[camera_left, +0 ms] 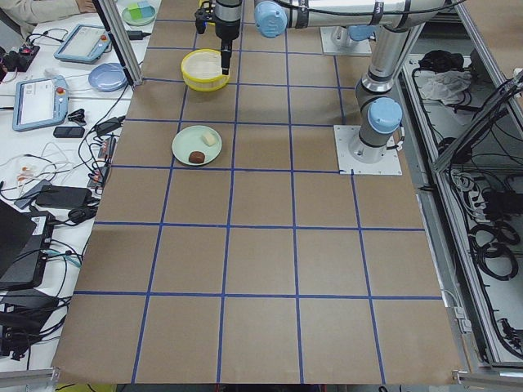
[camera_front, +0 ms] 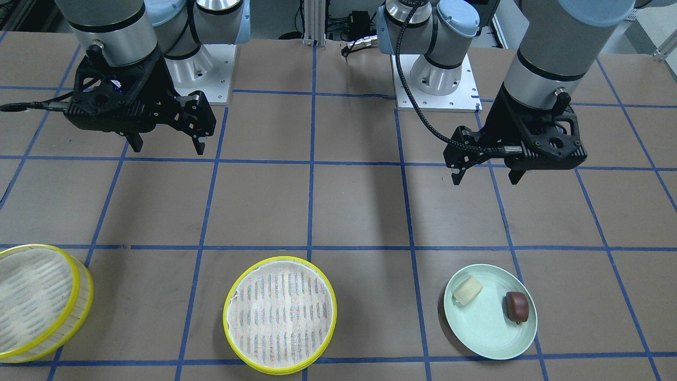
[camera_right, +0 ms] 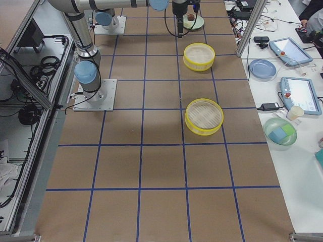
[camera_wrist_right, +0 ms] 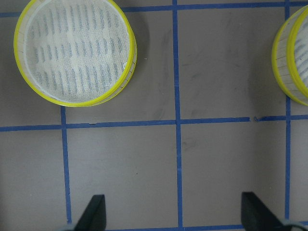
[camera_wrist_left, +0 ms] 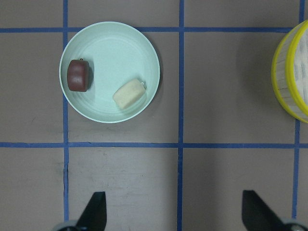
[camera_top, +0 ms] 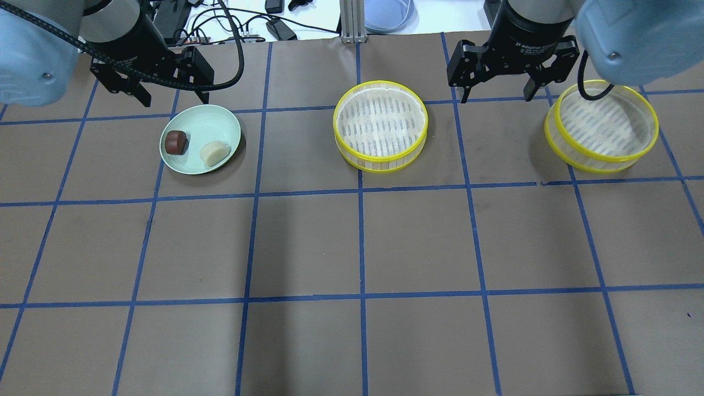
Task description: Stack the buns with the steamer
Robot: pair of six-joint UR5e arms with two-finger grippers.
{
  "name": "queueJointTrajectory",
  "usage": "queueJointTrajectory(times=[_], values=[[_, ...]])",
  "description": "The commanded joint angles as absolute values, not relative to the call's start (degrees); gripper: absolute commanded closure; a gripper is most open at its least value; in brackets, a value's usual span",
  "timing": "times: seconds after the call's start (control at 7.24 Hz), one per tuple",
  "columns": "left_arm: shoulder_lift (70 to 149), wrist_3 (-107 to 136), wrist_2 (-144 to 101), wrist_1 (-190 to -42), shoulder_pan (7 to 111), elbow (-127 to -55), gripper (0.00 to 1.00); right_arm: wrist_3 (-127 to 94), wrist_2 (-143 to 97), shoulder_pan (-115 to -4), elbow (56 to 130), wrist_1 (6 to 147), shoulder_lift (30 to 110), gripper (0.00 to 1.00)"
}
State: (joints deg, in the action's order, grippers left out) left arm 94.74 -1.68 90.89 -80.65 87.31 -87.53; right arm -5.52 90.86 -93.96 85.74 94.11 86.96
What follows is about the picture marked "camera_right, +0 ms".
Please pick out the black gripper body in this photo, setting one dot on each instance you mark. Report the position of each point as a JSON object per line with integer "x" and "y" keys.
{"x": 178, "y": 10}

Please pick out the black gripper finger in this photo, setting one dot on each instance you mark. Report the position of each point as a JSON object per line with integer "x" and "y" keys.
{"x": 179, "y": 26}

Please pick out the yellow steamer basket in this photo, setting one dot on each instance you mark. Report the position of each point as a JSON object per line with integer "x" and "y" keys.
{"x": 198, "y": 57}
{"x": 203, "y": 117}

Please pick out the brown bun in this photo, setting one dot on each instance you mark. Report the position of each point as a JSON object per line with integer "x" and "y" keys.
{"x": 190, "y": 17}

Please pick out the light green plate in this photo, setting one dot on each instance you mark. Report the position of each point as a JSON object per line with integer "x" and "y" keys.
{"x": 193, "y": 25}

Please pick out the black webcam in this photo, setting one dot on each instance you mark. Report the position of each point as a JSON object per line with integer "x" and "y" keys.
{"x": 261, "y": 41}

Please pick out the blue plate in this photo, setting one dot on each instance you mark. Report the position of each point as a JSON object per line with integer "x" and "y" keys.
{"x": 262, "y": 69}

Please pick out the far teach pendant tablet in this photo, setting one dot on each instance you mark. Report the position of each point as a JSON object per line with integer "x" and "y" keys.
{"x": 290, "y": 52}

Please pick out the teach pendant tablet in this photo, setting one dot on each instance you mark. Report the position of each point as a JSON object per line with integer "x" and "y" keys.
{"x": 300, "y": 92}
{"x": 290, "y": 52}

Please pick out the black power adapter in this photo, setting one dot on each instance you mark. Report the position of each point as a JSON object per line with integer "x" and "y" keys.
{"x": 273, "y": 106}

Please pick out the near teach pendant tablet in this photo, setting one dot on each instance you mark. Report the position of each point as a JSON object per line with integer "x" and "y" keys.
{"x": 300, "y": 92}

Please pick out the paper cup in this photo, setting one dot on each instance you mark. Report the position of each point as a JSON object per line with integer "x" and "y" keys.
{"x": 295, "y": 112}

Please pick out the green bowl with sponges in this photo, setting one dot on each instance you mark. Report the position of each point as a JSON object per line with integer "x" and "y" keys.
{"x": 280, "y": 133}

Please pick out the brown gridded table mat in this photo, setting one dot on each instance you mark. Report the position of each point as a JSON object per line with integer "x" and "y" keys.
{"x": 138, "y": 173}

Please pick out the aluminium frame post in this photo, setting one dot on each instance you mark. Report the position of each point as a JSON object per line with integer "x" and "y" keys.
{"x": 255, "y": 15}

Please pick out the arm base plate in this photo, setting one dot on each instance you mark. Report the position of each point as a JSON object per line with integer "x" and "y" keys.
{"x": 103, "y": 100}
{"x": 99, "y": 30}

